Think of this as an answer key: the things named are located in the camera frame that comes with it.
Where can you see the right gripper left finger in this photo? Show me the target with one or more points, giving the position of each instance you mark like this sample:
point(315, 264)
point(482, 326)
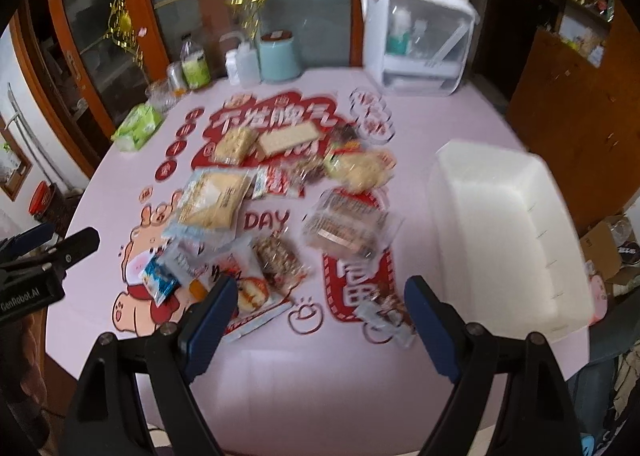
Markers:
point(204, 326)

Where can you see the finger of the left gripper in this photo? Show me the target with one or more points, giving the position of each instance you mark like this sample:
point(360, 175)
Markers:
point(64, 255)
point(16, 246)

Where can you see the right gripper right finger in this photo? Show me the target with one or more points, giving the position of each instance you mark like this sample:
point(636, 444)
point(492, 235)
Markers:
point(436, 323)

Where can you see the red white fruit packet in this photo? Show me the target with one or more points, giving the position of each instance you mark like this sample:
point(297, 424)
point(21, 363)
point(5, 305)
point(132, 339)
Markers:
point(257, 303)

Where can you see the blue white candy packet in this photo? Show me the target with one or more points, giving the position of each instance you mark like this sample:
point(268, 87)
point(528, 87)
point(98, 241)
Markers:
point(158, 280)

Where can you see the dark nut bar packet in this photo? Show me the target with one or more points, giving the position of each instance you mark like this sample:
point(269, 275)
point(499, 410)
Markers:
point(279, 262)

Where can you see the large pale biscuit packet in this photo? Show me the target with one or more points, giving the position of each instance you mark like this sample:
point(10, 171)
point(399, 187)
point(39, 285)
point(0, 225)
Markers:
point(208, 209)

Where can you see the clear round cake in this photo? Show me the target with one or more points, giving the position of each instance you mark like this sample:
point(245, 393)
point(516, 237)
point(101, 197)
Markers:
point(350, 227)

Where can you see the red cookies snack packet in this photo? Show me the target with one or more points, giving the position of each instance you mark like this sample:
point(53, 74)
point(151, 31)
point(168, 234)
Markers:
point(275, 181)

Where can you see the puffed rice ball packet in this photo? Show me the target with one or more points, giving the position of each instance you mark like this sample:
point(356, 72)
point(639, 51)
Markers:
point(359, 171)

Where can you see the rice crispy bar packet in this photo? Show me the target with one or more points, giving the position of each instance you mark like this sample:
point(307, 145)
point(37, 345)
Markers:
point(235, 146)

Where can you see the beige cracker sandwich packet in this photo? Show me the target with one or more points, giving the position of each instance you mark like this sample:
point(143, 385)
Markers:
point(278, 141)

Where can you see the date walnut snack packet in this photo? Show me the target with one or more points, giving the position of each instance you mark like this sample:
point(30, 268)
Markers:
point(307, 170)

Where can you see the white plastic storage bin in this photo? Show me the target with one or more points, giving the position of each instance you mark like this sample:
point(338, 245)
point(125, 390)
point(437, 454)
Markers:
point(509, 254)

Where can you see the green wet wipes pack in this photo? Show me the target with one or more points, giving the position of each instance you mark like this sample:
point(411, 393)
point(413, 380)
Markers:
point(138, 127)

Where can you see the cardboard box on floor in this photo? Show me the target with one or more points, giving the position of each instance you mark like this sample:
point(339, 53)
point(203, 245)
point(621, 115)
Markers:
point(611, 252)

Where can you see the dark dried fruit packet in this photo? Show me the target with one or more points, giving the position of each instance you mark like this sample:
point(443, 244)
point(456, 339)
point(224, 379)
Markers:
point(343, 136)

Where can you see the small glass jar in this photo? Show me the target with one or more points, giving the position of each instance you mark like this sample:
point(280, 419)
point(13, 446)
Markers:
point(176, 79)

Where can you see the green label plastic bottle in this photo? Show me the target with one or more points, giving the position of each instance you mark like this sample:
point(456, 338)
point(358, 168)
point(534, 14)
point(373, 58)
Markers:
point(194, 64)

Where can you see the brown wooden cabinet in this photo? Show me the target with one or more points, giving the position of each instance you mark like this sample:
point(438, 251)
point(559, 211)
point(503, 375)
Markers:
point(583, 120)

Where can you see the white squeeze wash bottle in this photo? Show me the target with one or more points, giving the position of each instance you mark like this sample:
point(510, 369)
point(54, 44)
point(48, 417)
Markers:
point(242, 64)

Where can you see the teal canister wooden lid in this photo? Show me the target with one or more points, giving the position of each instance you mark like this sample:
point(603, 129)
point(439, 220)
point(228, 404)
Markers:
point(278, 57)

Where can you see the white countertop sterilizer box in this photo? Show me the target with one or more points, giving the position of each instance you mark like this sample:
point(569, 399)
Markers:
point(417, 47)

